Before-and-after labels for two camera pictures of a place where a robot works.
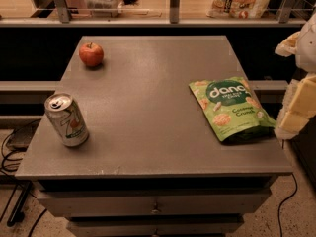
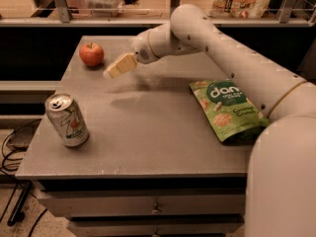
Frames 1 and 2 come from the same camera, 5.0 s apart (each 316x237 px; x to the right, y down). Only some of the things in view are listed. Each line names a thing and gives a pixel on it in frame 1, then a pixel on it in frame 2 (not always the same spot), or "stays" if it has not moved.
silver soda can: x=66 y=118 stays
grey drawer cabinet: x=153 y=164 stays
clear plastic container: x=105 y=0 stays
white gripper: x=306 y=48 to x=140 y=48
